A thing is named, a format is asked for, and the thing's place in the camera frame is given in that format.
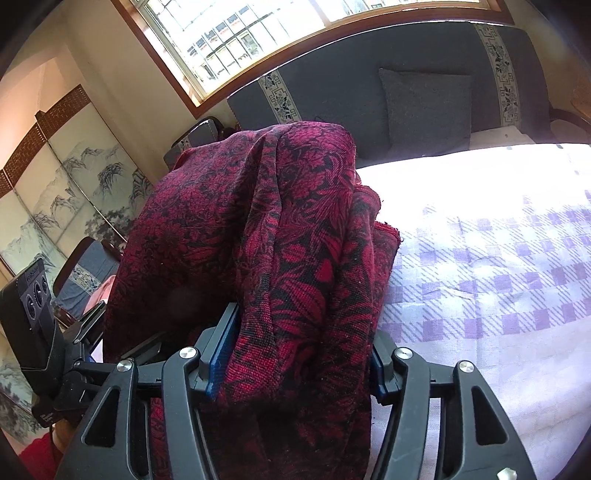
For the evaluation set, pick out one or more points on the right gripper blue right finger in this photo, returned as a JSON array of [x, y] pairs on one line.
[[477, 439]]

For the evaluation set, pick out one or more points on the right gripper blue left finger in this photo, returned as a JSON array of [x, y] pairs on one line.
[[114, 440]]

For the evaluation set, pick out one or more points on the dark red floral knit sweater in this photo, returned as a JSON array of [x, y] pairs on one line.
[[277, 221]]

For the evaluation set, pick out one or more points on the pink clothes pile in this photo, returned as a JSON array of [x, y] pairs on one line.
[[101, 294]]

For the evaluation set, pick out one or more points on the person's left hand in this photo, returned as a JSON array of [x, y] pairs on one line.
[[62, 433]]

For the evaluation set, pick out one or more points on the grey cushioned wooden armchair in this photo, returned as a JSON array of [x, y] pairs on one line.
[[90, 264]]

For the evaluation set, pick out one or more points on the pink checkered bed sheet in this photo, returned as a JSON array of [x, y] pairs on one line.
[[494, 267]]

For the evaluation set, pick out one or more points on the painted folding screen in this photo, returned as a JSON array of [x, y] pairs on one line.
[[67, 179]]

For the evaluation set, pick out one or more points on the grey cushioned chair back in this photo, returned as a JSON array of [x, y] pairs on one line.
[[206, 131]]

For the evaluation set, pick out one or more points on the grey square pillow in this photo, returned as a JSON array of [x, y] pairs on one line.
[[429, 114]]

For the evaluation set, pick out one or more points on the wooden framed window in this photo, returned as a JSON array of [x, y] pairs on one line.
[[207, 50]]

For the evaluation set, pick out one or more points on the grey padded headboard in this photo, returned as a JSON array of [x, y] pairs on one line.
[[340, 83]]

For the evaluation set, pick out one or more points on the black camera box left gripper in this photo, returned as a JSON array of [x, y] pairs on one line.
[[28, 322]]

